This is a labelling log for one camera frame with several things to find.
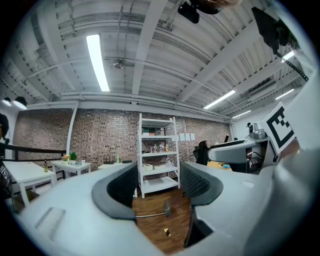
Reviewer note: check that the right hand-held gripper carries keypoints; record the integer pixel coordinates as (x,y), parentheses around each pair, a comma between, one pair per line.
(280,125)

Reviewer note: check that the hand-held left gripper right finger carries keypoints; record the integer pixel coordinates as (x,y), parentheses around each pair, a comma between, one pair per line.
(205,190)

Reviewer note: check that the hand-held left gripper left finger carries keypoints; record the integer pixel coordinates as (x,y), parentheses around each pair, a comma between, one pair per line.
(112,200)

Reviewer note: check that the wooden desk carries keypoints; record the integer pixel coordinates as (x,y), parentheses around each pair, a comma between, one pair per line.
(216,166)

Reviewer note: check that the black router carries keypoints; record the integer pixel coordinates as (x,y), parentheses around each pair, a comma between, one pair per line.
(109,160)

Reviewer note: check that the white paper sheets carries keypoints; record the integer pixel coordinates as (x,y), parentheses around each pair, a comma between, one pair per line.
(187,136)

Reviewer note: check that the long ceiling light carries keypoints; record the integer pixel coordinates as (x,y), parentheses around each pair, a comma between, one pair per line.
(285,94)
(220,99)
(97,62)
(241,114)
(288,56)

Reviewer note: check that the yellow floor sticker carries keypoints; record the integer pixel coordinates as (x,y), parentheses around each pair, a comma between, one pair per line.
(167,232)

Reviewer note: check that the white metal shelf unit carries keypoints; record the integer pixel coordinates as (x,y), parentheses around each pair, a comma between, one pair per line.
(158,155)

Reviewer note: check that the green potted plant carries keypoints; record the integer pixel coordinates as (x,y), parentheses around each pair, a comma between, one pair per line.
(73,157)

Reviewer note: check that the row of colourful bottles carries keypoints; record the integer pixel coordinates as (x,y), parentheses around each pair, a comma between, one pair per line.
(160,148)

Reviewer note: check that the pink flower pot plant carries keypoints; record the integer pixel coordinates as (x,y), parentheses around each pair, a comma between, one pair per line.
(65,158)

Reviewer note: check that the ceiling air vent unit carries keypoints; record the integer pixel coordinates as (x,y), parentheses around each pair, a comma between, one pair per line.
(262,88)

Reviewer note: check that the brown cardboard box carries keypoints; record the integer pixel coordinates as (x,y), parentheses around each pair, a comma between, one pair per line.
(30,196)

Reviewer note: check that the black metal railing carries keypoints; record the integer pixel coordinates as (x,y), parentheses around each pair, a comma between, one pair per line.
(30,150)

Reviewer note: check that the black pendant lamp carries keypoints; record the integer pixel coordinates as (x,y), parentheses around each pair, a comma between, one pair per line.
(20,103)
(6,101)

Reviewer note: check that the silver fisheye camera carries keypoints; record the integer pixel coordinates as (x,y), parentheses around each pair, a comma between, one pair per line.
(256,131)

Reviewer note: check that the white wall pipe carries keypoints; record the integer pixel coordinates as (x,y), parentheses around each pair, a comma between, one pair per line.
(71,130)

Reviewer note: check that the black head camera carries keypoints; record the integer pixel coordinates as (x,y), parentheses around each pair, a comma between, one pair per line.
(188,12)

